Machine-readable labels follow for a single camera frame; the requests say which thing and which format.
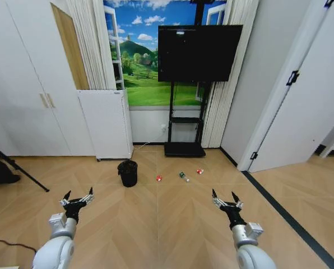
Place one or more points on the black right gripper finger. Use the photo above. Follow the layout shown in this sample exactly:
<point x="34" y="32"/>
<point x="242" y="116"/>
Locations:
<point x="217" y="199"/>
<point x="236" y="200"/>

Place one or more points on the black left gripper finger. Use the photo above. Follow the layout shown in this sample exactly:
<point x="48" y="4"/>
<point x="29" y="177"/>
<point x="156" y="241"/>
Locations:
<point x="86" y="197"/>
<point x="66" y="198"/>

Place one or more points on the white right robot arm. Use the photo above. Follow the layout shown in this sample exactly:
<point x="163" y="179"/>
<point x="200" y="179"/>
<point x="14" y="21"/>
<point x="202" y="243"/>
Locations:
<point x="249" y="246"/>

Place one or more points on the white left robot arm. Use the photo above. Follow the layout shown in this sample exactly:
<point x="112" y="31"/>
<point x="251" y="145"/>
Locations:
<point x="57" y="241"/>

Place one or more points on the black mesh trash bin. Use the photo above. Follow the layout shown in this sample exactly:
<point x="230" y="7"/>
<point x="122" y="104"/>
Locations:
<point x="127" y="173"/>

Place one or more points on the crumpled red white wrapper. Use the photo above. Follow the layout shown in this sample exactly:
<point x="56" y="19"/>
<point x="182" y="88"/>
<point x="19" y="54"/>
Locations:
<point x="158" y="178"/>
<point x="200" y="171"/>

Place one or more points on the green label plastic bottle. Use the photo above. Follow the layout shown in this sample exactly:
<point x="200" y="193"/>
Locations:
<point x="183" y="176"/>

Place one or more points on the black tripod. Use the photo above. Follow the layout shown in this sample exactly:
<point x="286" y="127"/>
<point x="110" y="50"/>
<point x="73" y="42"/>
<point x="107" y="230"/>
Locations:
<point x="4" y="165"/>

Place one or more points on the black television stand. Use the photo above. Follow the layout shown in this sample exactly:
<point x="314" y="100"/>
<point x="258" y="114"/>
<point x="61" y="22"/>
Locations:
<point x="186" y="126"/>

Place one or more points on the white pleated curtain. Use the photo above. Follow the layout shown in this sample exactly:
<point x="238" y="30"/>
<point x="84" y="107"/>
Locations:
<point x="88" y="45"/>
<point x="226" y="84"/>

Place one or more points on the white wardrobe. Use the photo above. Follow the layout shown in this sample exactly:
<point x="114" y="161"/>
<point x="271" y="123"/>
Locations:
<point x="24" y="84"/>

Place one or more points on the white open door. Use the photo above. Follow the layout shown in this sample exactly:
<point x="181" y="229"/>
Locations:
<point x="296" y="84"/>

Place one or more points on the black television screen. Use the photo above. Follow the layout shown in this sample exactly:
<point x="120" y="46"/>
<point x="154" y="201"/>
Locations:
<point x="197" y="53"/>

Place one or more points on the light wooden panel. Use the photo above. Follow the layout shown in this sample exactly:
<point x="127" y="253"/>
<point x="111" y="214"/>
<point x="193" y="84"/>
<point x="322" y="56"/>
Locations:
<point x="70" y="47"/>

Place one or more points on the landscape window poster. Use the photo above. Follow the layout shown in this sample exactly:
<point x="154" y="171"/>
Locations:
<point x="139" y="56"/>

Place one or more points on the white wall socket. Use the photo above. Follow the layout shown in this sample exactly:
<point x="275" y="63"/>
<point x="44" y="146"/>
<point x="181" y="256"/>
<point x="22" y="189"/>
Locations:
<point x="163" y="128"/>

